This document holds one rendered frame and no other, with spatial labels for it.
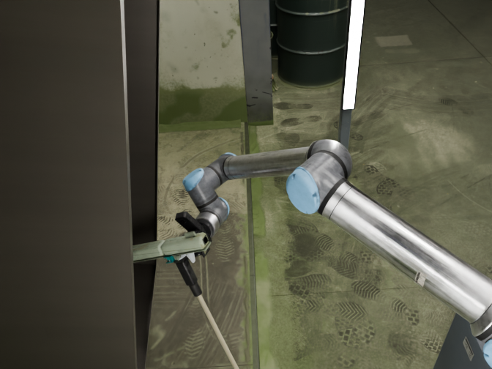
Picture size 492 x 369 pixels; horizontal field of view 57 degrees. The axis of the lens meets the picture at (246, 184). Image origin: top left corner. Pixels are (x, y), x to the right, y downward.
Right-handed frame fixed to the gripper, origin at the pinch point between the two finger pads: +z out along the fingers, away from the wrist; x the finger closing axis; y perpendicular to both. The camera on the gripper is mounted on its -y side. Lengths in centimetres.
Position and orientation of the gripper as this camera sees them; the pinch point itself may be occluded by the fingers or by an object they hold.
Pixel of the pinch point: (175, 255)
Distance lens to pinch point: 145.0
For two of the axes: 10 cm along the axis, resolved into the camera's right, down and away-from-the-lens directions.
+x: -8.8, 2.2, 4.3
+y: 3.6, 8.8, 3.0
